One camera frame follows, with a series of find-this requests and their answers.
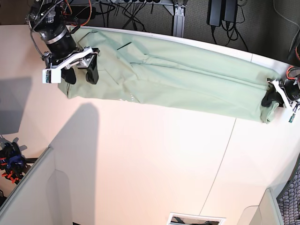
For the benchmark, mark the black gripper body white bracket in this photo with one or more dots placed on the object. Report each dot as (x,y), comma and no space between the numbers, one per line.
(291,89)

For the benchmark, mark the grey table divider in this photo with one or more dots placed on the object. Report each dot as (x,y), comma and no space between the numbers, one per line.
(27,204)
(266,213)

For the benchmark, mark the light green polo T-shirt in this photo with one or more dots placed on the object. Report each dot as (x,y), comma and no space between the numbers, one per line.
(152,71)

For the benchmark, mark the black robot arm with cables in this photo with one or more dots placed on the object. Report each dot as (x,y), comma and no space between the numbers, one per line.
(53,20)

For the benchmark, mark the grey right table divider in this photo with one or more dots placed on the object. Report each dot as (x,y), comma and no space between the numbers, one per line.
(266,213)

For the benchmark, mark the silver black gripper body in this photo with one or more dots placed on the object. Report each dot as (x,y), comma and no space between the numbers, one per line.
(78,56)

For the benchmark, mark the grey left table divider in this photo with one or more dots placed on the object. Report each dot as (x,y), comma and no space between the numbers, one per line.
(27,204)

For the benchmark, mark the aluminium frame post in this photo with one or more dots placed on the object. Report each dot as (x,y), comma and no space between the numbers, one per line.
(177,9)

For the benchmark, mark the black power adapter left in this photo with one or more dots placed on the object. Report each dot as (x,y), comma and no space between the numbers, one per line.
(82,12)

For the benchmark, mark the black power brick pair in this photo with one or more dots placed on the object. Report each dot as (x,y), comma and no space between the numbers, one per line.
(221,10)

